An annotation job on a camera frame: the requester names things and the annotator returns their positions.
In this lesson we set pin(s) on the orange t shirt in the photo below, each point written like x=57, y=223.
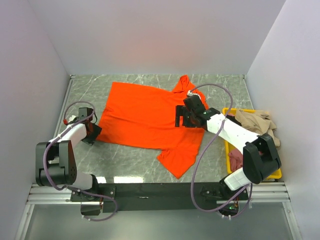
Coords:
x=144, y=117

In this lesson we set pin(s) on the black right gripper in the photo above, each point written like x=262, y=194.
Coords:
x=181, y=111

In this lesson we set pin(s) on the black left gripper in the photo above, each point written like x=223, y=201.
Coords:
x=97, y=130

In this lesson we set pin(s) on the black t shirt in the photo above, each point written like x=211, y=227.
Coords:
x=232, y=118

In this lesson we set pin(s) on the black base crossbar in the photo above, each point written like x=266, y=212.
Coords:
x=111, y=197

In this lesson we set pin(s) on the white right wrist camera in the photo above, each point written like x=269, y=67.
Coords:
x=190, y=93

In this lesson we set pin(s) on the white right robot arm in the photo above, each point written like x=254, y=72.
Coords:
x=260, y=158

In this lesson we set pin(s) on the pink t shirt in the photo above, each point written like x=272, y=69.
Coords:
x=235, y=159

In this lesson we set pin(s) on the yellow plastic bin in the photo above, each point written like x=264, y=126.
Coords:
x=228, y=146

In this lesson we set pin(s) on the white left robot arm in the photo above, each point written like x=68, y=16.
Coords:
x=55, y=164

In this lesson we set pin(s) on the beige t shirt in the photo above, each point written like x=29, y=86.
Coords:
x=258, y=122

